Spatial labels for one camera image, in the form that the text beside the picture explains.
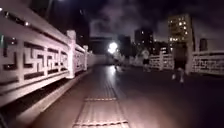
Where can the pale stone kerb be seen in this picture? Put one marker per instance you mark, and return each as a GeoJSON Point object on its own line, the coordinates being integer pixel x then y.
{"type": "Point", "coordinates": [50, 100]}

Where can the white stone railing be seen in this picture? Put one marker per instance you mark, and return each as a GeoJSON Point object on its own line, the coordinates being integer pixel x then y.
{"type": "Point", "coordinates": [206, 61]}
{"type": "Point", "coordinates": [43, 58]}

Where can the dark paved path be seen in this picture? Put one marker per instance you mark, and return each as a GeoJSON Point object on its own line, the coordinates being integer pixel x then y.
{"type": "Point", "coordinates": [153, 100]}

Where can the low dark building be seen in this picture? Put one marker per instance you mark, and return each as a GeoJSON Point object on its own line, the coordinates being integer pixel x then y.
{"type": "Point", "coordinates": [98, 45]}

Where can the street lamp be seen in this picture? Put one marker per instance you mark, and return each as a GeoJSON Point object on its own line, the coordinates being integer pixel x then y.
{"type": "Point", "coordinates": [113, 47]}

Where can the person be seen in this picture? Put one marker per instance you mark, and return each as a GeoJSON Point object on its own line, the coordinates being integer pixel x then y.
{"type": "Point", "coordinates": [146, 60]}
{"type": "Point", "coordinates": [180, 61]}

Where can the ribbed tactile paving strip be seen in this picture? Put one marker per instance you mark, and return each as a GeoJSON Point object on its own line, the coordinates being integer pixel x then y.
{"type": "Point", "coordinates": [100, 110]}

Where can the tall building with lit windows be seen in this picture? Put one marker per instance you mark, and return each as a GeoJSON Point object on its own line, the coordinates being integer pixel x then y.
{"type": "Point", "coordinates": [180, 28]}

